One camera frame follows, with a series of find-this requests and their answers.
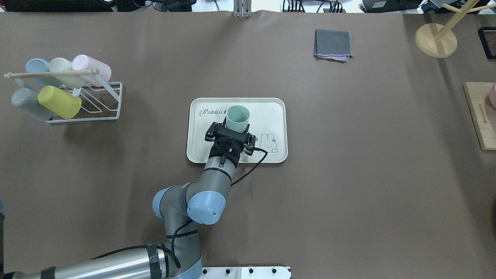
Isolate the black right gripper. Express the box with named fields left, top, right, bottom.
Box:
left=205, top=116, right=257, bottom=169

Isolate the green cup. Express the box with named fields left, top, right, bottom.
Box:
left=226, top=105, right=250, bottom=133

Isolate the cream rabbit print tray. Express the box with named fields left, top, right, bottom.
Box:
left=186, top=98, right=288, bottom=163

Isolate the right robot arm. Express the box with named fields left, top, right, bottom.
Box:
left=1, top=117, right=257, bottom=279

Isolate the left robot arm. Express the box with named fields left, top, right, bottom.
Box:
left=0, top=200, right=5, bottom=222

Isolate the cream white cup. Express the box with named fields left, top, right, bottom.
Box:
left=49, top=58, right=86, bottom=89

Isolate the pink cup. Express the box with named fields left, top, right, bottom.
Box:
left=72, top=55, right=112, bottom=87

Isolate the yellow cup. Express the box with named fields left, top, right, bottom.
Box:
left=37, top=86, right=82, bottom=119

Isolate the light blue cup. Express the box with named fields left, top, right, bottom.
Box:
left=25, top=58, right=62, bottom=87

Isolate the grey cup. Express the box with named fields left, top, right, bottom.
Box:
left=11, top=87, right=55, bottom=121

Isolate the black glass rack tray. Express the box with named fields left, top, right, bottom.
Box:
left=478, top=27, right=496, bottom=59

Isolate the folded grey cloth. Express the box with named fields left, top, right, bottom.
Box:
left=313, top=29, right=353, bottom=62

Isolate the wooden mug tree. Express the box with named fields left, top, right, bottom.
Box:
left=415, top=0, right=496, bottom=59

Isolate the wooden cutting board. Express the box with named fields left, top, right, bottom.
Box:
left=463, top=82, right=496, bottom=150

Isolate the pink ice bowl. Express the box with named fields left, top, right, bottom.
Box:
left=488, top=83, right=496, bottom=109

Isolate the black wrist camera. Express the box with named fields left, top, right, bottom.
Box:
left=242, top=144, right=256, bottom=156

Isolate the aluminium frame post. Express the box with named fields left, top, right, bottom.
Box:
left=233, top=0, right=253, bottom=18

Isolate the white wire cup rack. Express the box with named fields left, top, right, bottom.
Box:
left=3, top=68, right=124, bottom=123

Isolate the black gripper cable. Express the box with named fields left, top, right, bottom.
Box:
left=91, top=148, right=268, bottom=269

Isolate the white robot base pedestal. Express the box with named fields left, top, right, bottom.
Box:
left=200, top=266, right=292, bottom=279

